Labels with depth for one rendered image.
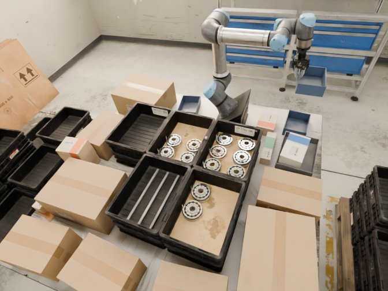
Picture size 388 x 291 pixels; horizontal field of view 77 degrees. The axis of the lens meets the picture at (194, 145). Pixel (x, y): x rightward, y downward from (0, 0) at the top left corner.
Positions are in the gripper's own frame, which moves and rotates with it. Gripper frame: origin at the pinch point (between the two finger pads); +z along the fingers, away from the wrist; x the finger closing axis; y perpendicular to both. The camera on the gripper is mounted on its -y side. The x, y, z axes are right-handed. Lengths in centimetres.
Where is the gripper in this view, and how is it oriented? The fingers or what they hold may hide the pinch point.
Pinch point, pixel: (298, 75)
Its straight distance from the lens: 164.2
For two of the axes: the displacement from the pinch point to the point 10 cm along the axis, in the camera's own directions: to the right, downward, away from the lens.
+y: -3.5, 7.3, -5.9
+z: 1.7, 6.7, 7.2
